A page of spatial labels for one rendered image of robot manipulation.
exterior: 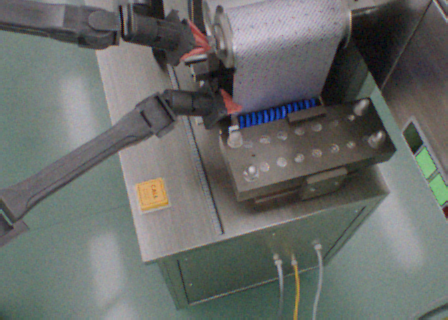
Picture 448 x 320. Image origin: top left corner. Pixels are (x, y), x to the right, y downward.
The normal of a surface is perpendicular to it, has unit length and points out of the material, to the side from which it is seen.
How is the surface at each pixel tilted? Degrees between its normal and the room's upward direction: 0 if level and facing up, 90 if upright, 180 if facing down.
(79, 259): 0
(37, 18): 22
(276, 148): 0
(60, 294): 0
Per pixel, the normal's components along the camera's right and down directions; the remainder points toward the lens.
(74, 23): 0.24, -0.11
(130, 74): 0.02, -0.45
